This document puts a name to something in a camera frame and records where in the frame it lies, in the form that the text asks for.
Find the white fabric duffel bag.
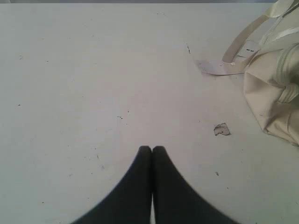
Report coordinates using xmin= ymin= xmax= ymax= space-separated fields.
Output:
xmin=222 ymin=0 xmax=299 ymax=146

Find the clear tape scrap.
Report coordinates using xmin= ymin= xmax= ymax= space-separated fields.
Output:
xmin=214 ymin=123 xmax=231 ymax=136

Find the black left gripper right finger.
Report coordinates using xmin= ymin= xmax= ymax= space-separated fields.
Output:
xmin=152 ymin=146 xmax=236 ymax=224

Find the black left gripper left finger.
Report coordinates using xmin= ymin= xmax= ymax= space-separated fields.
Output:
xmin=74 ymin=146 xmax=152 ymax=224

